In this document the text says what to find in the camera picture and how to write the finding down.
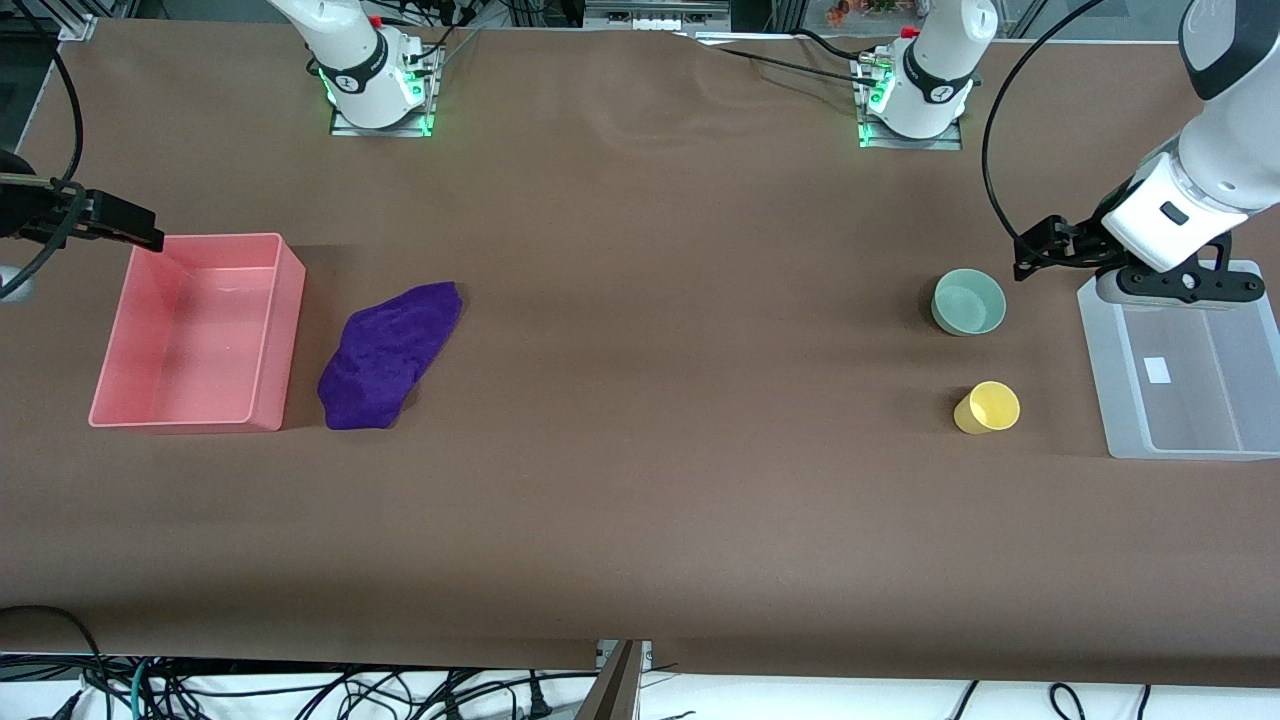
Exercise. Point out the purple microfibre cloth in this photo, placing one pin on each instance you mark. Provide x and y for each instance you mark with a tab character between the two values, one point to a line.
385	355

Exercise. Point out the aluminium frame rail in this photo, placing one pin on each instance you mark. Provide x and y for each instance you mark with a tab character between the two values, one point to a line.
75	25

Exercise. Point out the pink plastic bin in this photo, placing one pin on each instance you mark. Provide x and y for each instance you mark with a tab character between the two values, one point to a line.
190	340

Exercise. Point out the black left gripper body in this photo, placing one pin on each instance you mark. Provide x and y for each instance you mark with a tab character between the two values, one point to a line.
1083	241

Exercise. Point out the grey power strip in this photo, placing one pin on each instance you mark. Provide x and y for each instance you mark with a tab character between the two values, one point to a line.
655	15

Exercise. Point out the clear plastic bin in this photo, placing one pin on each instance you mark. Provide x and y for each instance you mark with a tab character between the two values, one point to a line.
1190	380

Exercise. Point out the pale green bowl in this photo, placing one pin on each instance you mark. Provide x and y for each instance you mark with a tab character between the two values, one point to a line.
968	303

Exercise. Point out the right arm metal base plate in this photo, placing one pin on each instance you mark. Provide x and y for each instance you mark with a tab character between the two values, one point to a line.
425	125

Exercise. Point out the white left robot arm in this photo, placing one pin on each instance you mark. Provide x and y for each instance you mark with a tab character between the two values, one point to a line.
1230	150

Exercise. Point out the yellow plastic cup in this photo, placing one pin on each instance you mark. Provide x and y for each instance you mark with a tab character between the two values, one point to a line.
988	408

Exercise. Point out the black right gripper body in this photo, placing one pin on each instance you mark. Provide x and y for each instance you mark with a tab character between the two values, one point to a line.
22	208

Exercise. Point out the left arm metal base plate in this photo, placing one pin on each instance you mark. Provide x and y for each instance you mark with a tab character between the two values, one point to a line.
945	143

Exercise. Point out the wooden table post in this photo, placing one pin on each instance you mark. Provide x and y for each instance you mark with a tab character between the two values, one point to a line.
615	690

